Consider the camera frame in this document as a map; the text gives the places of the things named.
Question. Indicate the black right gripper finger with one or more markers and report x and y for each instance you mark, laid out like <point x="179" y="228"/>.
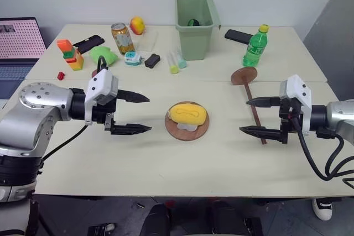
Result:
<point x="265" y="102"/>
<point x="262" y="133"/>

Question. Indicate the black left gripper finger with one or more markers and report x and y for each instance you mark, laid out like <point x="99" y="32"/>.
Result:
<point x="130" y="129"/>
<point x="132" y="97"/>

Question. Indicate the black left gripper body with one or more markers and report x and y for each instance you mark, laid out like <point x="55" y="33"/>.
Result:
<point x="103" y="111"/>

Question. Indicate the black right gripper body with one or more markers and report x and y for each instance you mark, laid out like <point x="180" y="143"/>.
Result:
<point x="286" y="117"/>

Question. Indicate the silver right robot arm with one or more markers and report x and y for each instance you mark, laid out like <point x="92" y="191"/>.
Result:
<point x="336" y="117"/>

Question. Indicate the yellow plush toy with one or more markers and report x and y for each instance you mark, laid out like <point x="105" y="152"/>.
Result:
<point x="188" y="114"/>

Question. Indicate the brown wooden spoon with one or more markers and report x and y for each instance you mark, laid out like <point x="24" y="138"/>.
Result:
<point x="244" y="75"/>

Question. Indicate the teal white small device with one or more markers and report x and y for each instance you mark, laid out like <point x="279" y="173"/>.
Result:
<point x="132" y="58"/>

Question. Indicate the small brown round object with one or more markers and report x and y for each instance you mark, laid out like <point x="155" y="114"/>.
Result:
<point x="94" y="73"/>

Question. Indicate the small black box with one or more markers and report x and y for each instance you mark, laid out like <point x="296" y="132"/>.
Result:
<point x="152" y="60"/>

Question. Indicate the green plush toy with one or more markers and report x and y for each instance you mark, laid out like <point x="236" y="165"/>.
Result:
<point x="106" y="55"/>

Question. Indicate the clear tube yellow cap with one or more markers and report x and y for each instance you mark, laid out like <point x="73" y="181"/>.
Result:
<point x="173" y="64"/>

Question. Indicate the green soda bottle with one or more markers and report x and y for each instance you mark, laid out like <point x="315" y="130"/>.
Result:
<point x="255" y="49"/>

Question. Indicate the small red toy block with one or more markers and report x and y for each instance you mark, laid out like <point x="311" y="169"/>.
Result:
<point x="61" y="76"/>

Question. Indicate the gold drink can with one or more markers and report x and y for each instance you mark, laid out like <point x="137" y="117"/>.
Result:
<point x="123" y="39"/>

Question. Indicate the small white plastic piece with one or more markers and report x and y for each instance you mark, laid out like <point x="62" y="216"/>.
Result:
<point x="188" y="127"/>

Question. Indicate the clear tube teal cap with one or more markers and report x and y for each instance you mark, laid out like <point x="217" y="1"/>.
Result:
<point x="181" y="60"/>

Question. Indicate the orange green toy block stack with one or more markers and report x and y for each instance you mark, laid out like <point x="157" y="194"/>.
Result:
<point x="72" y="56"/>

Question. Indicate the black smartphone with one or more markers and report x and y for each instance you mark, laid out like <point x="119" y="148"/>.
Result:
<point x="88" y="43"/>
<point x="238" y="36"/>

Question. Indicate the red yellow toy apple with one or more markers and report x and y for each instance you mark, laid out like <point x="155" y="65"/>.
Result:
<point x="137" y="25"/>

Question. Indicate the green plastic bin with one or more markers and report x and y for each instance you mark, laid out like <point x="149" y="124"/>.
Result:
<point x="193" y="42"/>

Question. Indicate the dark rounded shape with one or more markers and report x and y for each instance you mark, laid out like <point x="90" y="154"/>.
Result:
<point x="156" y="219"/>

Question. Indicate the black green item in bin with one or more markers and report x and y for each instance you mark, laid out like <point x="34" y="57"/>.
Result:
<point x="193" y="22"/>

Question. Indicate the white sneaker shoe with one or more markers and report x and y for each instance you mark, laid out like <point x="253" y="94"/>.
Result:
<point x="322" y="208"/>

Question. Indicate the black device on floor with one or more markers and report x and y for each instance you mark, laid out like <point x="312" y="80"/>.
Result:
<point x="101" y="230"/>

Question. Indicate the open laptop computer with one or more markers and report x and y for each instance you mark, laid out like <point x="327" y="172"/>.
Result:
<point x="16" y="45"/>

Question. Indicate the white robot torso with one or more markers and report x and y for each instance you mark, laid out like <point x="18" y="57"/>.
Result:
<point x="13" y="208"/>

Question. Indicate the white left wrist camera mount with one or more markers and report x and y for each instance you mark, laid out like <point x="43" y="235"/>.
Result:
<point x="101" y="84"/>

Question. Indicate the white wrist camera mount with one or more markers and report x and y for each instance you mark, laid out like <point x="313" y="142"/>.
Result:
<point x="297" y="86"/>
<point x="101" y="84"/>

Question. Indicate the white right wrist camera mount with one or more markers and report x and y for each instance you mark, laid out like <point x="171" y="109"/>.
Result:
<point x="297" y="86"/>

